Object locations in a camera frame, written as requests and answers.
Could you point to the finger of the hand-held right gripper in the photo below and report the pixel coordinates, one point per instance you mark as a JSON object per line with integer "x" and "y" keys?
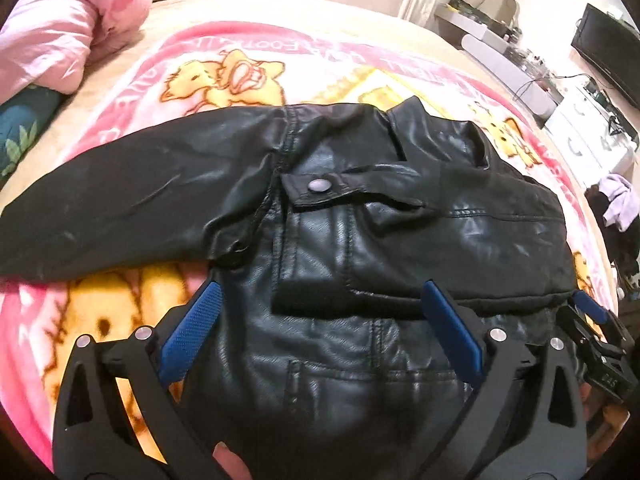
{"x": 591, "y": 306}

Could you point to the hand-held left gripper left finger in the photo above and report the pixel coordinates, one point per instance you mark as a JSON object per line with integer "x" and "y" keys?
{"x": 192, "y": 327}

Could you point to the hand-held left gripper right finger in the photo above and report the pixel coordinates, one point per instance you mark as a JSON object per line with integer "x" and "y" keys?
{"x": 452, "y": 327}

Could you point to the black leather jacket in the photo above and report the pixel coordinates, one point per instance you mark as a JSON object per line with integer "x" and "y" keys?
{"x": 325, "y": 240}

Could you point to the dark clothes pile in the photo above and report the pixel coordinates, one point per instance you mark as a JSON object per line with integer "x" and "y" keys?
{"x": 612, "y": 240}

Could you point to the person's left hand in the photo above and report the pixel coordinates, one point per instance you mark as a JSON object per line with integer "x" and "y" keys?
{"x": 231, "y": 462}

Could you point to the lavender cloth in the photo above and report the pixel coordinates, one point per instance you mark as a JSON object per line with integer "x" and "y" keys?
{"x": 616, "y": 197}

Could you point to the white drawer cabinet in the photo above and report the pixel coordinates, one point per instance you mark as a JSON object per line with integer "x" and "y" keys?
{"x": 585, "y": 130}

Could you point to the pink printed blanket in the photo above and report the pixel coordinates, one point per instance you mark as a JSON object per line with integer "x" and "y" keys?
{"x": 150, "y": 85}

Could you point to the long white low cabinet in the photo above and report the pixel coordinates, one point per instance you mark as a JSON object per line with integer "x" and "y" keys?
{"x": 510, "y": 72}

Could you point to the black flat screen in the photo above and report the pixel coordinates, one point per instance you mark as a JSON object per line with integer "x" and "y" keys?
{"x": 602, "y": 50}

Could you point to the teal leaf-print pillow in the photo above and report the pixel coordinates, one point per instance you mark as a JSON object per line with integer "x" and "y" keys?
{"x": 22, "y": 132}

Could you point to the cluttered white desk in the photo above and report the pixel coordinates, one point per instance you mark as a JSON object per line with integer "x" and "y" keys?
{"x": 475, "y": 12}

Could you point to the beige bed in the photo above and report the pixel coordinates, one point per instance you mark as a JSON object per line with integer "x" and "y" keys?
{"x": 350, "y": 22}

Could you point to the pink quilt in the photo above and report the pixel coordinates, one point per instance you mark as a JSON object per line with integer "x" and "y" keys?
{"x": 60, "y": 20}

